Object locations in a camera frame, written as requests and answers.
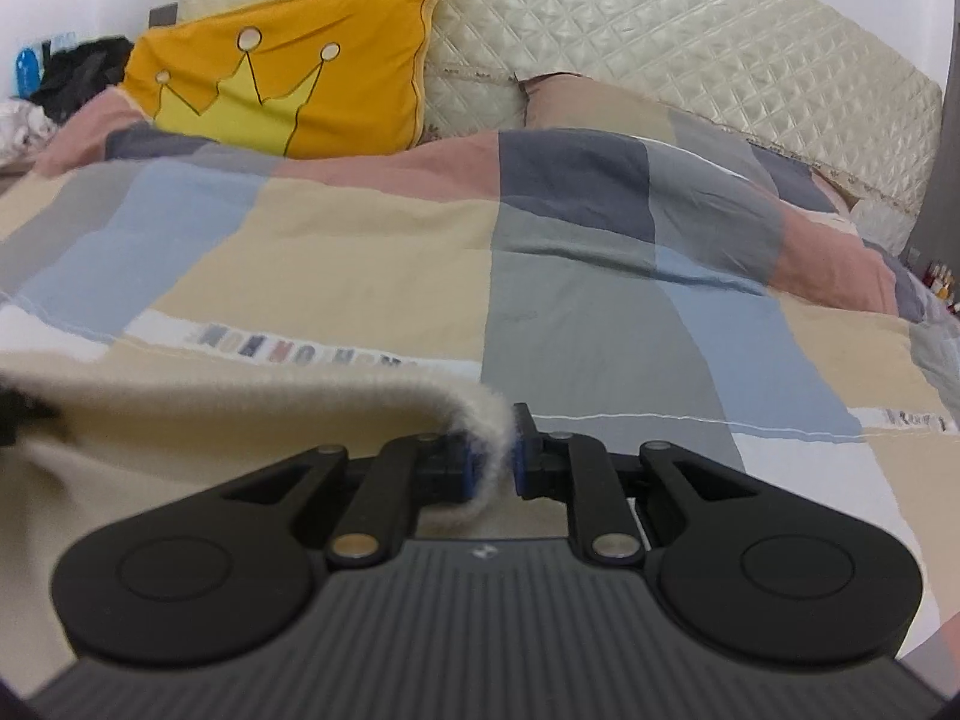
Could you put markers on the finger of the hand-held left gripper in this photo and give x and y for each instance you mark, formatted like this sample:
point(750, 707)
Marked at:
point(19, 409)

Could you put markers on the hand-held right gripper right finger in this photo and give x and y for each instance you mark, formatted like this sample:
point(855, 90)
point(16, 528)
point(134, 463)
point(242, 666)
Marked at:
point(519, 465)

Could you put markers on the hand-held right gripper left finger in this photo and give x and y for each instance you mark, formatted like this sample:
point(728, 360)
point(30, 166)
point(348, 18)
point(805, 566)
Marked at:
point(461, 469)

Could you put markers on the cream fluffy sweater blue stripes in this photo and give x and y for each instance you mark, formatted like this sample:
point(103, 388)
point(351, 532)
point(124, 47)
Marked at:
point(225, 427)

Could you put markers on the patchwork checked duvet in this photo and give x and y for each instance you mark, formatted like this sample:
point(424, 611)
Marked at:
point(375, 240)

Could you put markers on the white crumpled cloth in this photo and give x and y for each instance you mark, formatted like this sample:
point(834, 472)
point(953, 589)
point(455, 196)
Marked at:
point(22, 127)

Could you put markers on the blue bottle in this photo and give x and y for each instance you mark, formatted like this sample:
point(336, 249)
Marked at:
point(28, 71)

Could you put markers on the black clothing pile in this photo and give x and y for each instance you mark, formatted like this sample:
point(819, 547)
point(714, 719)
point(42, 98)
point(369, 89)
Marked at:
point(82, 75)

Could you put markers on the patchwork pillow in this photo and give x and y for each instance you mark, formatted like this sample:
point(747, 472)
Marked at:
point(570, 101)

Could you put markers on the grey brown panel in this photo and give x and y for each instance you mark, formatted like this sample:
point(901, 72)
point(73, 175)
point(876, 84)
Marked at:
point(163, 17)

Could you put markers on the group of small bottles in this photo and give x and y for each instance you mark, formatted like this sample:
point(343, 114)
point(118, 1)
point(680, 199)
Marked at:
point(943, 285)

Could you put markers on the yellow crown pillow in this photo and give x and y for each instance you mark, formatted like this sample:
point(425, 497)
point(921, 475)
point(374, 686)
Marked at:
point(337, 22)

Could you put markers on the cream quilted headboard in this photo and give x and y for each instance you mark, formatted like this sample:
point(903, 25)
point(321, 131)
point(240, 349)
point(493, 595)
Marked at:
point(637, 15)

